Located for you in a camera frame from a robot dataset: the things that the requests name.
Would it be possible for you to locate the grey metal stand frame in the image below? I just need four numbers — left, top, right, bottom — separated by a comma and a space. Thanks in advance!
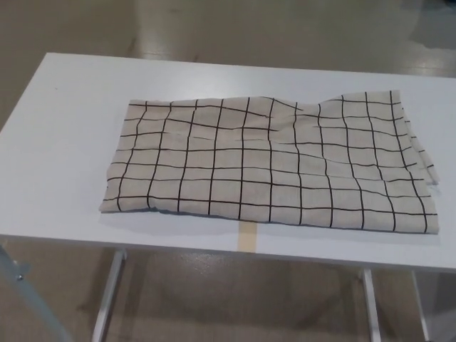
0, 242, 73, 342

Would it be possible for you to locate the white metal table leg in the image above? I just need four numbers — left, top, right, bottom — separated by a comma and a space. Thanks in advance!
361, 267, 383, 342
90, 249, 128, 342
409, 270, 434, 342

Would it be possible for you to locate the white towel with black grid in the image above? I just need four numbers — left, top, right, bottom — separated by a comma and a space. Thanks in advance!
98, 88, 440, 237

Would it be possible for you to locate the beige masking tape strip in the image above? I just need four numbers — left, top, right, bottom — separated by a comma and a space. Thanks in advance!
236, 221, 259, 253

